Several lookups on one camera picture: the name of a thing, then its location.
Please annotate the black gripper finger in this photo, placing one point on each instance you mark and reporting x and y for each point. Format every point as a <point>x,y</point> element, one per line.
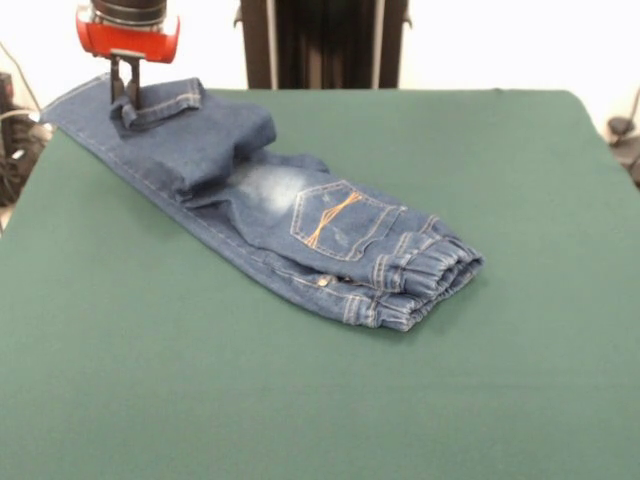
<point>135,85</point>
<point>116,80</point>

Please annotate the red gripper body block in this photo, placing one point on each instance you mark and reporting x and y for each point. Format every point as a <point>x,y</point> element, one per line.
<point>130,42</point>

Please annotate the blue denim jeans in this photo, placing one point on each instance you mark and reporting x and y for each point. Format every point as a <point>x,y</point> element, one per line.
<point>325,235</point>

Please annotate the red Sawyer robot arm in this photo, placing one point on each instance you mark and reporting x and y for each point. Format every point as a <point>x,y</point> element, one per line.
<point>130,9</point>

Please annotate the dark wheeled stand base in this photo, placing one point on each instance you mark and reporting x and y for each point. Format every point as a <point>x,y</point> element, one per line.
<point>625,145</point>
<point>20,160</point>

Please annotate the dark green table cloth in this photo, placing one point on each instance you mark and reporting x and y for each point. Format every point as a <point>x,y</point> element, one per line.
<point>320,400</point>

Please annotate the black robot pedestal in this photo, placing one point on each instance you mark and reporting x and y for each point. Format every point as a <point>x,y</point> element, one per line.
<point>325,45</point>

